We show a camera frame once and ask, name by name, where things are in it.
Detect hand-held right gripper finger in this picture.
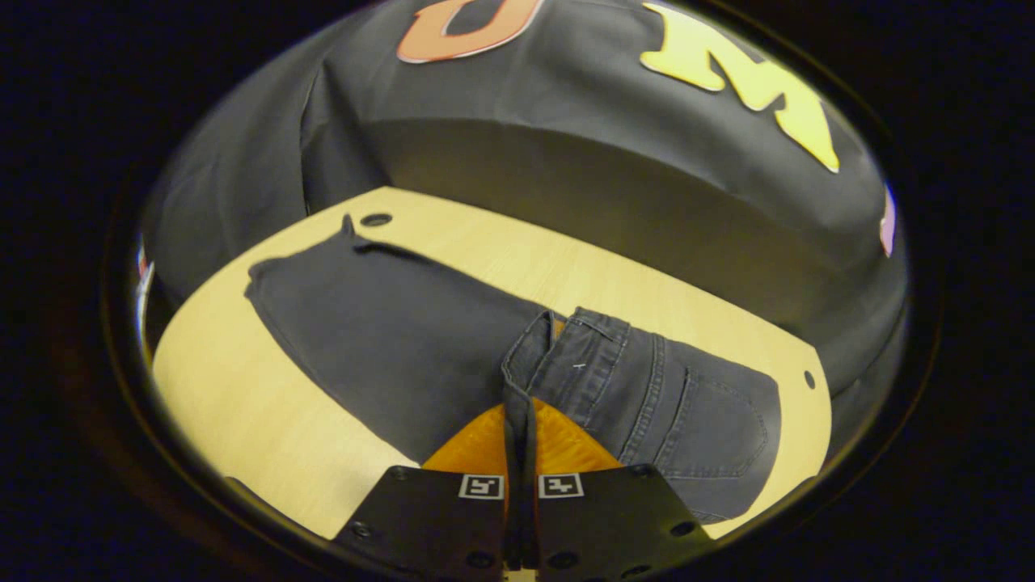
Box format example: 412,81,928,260
332,396,523,579
523,398,714,580

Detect dark blue jeans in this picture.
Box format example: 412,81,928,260
244,214,784,525

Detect black backdrop cloth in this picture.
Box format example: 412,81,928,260
142,0,910,453

